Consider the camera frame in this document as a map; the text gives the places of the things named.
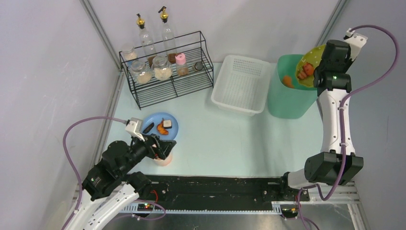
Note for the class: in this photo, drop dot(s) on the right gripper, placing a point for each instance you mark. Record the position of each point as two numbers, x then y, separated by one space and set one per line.
321 63

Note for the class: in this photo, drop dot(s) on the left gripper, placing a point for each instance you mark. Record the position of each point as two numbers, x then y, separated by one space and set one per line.
152 144

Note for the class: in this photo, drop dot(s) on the green dotted plate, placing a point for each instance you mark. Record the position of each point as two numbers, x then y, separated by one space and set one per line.
313 57

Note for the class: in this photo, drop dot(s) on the glass jar beige powder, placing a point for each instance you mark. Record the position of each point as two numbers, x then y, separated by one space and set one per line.
140 72

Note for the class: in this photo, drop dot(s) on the glass jar clamp lid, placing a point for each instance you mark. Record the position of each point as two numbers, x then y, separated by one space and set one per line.
162 68

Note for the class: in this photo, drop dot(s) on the pink lid spice bottle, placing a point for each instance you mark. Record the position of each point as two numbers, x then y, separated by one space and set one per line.
181 64

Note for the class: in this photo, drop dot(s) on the small black lid spice jar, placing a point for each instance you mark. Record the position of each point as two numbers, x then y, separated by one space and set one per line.
198 66

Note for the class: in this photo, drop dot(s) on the oil bottle gold spout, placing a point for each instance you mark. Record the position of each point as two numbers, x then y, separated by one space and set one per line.
168 36
146 40

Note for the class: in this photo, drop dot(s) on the blue label spice jar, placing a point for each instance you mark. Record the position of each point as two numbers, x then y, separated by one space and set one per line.
128 52

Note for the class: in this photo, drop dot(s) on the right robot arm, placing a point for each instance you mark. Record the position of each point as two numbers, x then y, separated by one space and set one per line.
336 164

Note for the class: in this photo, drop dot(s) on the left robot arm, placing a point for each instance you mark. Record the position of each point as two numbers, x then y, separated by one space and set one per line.
109 186

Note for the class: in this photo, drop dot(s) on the pink mug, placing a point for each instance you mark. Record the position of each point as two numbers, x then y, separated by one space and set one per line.
165 162

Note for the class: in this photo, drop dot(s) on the orange food on blue plate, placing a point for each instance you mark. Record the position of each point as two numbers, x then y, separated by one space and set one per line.
161 129

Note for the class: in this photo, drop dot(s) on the white black food cube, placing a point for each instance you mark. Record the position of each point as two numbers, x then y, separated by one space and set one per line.
167 124

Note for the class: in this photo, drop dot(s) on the dark food piece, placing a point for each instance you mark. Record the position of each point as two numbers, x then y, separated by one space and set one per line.
148 128

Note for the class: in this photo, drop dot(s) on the orange food on green plate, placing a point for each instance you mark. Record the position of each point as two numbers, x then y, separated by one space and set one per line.
308 69

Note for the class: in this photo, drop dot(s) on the red food strip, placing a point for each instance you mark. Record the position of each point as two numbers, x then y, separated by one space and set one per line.
301 75

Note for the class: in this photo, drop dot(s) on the orange carrot food piece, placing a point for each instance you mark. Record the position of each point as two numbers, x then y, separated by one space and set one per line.
287 81

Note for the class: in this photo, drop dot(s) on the green trash bin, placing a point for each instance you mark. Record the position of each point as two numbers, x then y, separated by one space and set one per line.
284 102

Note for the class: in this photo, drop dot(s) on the white plastic basket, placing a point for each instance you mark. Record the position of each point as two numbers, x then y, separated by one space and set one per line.
242 85

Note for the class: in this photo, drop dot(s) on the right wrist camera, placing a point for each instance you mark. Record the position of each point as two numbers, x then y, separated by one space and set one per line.
356 42

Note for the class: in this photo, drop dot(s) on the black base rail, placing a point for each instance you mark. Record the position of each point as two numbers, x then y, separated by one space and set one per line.
218 194

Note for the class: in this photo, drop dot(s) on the black wire rack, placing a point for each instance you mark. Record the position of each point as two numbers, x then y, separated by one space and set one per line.
194 46

